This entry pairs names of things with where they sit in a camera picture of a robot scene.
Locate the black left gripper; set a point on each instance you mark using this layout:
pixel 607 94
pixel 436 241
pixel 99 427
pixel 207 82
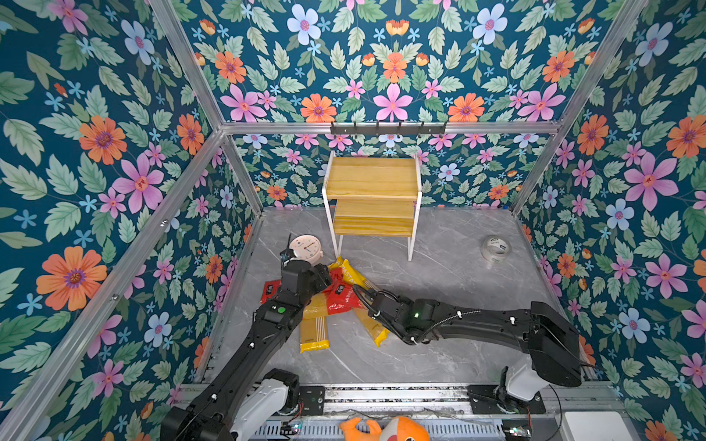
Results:
pixel 321 276

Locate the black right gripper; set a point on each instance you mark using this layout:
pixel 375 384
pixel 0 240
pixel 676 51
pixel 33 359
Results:
pixel 402 302

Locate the red spaghetti bag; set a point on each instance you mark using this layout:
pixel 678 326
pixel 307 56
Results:
pixel 270 290
pixel 340 296

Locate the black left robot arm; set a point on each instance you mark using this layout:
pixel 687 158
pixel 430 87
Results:
pixel 228 408

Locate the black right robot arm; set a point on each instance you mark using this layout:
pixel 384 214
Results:
pixel 549 343

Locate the yellow pasta bag left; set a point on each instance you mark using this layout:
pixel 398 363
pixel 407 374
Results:
pixel 351 277

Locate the yellow pasta bag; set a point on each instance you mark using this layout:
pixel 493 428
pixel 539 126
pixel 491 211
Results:
pixel 351 277
pixel 313 329

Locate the yellow pasta bag bottom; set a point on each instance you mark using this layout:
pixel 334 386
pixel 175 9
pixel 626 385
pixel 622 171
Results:
pixel 313 329

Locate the pink round clock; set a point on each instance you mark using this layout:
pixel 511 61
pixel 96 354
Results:
pixel 307 247

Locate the orange plush toy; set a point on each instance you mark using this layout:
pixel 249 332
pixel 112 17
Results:
pixel 398 429

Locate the white box corner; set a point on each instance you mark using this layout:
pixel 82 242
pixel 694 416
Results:
pixel 594 426

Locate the black hook rail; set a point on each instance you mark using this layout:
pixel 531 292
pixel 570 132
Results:
pixel 389 128

